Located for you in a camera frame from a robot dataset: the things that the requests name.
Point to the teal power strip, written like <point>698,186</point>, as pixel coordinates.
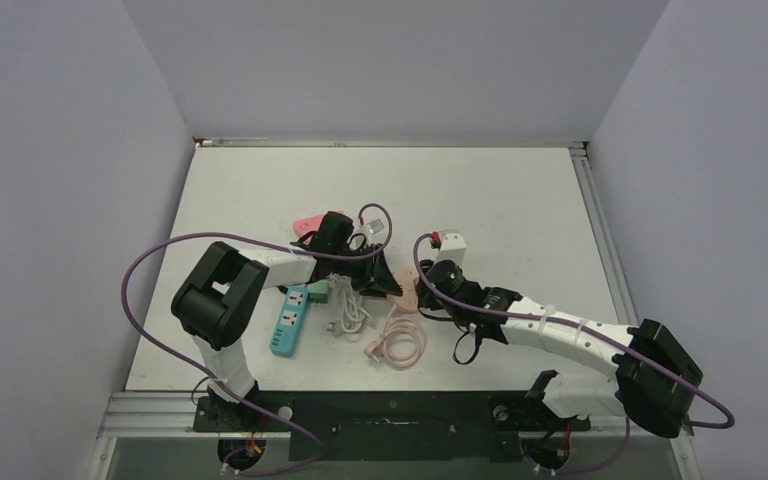
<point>289,322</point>

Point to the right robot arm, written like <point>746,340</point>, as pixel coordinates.
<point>647,374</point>

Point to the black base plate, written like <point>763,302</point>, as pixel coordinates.
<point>394,426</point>

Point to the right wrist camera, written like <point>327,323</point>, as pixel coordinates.
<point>449,245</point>

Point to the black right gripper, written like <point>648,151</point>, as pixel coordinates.
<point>428,300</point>

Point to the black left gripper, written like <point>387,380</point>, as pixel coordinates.
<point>374,278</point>

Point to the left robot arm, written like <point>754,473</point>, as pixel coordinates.
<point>218,298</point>

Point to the aluminium table frame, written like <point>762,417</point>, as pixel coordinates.
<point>528,216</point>

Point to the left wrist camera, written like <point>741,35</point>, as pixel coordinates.
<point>368,230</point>

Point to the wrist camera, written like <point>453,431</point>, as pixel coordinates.
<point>368,230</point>
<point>449,245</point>

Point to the green plug adapter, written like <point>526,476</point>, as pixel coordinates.
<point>319,292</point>

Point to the pink triangular power strip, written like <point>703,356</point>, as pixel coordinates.
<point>307,225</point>

